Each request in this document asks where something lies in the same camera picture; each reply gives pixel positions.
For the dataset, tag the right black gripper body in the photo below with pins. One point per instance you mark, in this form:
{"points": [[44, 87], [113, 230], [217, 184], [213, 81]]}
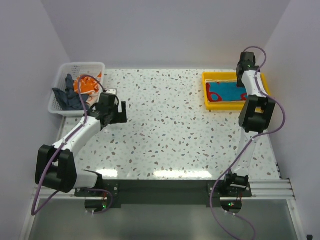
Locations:
{"points": [[240, 83]]}

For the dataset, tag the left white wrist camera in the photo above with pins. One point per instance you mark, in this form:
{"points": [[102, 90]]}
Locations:
{"points": [[113, 91]]}

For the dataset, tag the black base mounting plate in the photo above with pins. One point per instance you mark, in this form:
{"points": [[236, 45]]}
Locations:
{"points": [[169, 192]]}

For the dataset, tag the orange white patterned cloth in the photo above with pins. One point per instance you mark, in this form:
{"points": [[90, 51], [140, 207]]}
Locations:
{"points": [[90, 88]]}

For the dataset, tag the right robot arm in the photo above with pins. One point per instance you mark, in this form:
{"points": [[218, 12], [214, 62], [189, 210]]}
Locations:
{"points": [[256, 114]]}

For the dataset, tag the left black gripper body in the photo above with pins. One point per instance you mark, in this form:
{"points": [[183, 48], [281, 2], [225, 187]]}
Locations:
{"points": [[114, 113]]}

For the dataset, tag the red patterned towel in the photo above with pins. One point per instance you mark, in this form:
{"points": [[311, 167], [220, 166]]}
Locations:
{"points": [[224, 91]]}

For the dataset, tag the yellow plastic tray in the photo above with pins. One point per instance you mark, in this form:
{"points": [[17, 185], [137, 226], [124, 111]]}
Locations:
{"points": [[207, 100]]}

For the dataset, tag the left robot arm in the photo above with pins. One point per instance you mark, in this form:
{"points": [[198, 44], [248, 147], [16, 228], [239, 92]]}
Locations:
{"points": [[56, 166]]}

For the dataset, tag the yellow striped Doraemon towel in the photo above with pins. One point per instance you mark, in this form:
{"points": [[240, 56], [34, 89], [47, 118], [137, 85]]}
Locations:
{"points": [[218, 81]]}

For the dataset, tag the dark grey towel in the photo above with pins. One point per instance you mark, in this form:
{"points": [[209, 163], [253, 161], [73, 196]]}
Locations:
{"points": [[68, 99]]}

